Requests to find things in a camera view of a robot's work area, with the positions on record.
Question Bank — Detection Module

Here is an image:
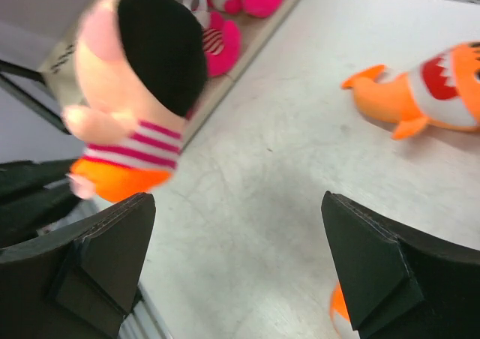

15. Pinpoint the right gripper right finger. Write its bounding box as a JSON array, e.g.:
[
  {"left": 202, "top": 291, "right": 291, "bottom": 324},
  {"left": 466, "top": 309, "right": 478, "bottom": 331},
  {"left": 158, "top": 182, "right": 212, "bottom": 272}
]
[{"left": 321, "top": 192, "right": 479, "bottom": 339}]

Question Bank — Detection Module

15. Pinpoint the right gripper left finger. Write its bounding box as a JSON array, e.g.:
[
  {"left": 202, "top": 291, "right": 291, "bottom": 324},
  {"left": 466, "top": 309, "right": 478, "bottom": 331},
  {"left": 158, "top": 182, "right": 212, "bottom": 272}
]
[{"left": 1, "top": 193, "right": 156, "bottom": 338}]

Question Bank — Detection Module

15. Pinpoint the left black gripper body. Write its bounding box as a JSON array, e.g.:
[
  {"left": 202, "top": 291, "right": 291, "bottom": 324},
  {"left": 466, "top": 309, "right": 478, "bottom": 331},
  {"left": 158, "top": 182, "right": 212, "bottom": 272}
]
[{"left": 1, "top": 159, "right": 81, "bottom": 248}]

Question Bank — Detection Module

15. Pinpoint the black haired doll plush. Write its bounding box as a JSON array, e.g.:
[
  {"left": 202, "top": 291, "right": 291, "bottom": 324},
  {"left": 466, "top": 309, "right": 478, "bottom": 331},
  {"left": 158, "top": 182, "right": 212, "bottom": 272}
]
[{"left": 63, "top": 0, "right": 208, "bottom": 203}]

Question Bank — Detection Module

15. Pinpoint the white pink glasses plush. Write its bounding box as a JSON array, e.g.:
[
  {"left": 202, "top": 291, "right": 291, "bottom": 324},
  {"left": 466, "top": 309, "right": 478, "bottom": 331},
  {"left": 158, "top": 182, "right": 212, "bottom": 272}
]
[{"left": 182, "top": 0, "right": 242, "bottom": 77}]

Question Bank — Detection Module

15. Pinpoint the cream tiered shelf black frame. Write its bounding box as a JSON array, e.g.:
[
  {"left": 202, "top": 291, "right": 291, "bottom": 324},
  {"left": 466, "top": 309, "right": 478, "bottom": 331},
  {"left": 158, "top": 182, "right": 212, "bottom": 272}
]
[{"left": 1, "top": 0, "right": 295, "bottom": 149}]

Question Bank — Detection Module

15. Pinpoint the orange shark plush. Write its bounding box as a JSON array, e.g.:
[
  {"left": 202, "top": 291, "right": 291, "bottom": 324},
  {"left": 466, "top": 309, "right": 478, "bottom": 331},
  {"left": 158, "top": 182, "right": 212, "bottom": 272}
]
[
  {"left": 341, "top": 41, "right": 479, "bottom": 140},
  {"left": 329, "top": 283, "right": 356, "bottom": 338}
]

